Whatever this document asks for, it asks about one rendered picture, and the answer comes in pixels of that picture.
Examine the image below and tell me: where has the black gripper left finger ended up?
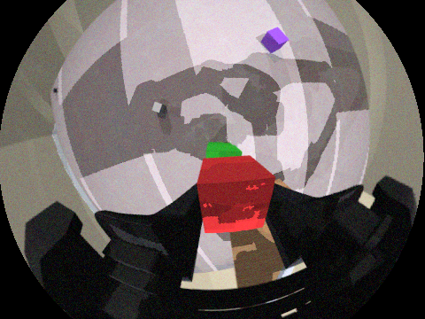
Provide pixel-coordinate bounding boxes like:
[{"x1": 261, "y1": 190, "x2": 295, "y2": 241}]
[{"x1": 95, "y1": 182, "x2": 203, "y2": 281}]

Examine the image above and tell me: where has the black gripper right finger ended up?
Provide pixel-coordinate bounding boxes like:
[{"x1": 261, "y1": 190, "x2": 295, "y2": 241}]
[{"x1": 266, "y1": 184, "x2": 364, "y2": 269}]

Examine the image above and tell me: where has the red block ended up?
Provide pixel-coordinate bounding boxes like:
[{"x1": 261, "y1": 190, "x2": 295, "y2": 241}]
[{"x1": 196, "y1": 156, "x2": 276, "y2": 233}]

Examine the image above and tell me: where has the purple cube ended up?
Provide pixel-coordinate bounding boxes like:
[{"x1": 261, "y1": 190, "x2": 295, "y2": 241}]
[{"x1": 261, "y1": 27, "x2": 289, "y2": 53}]

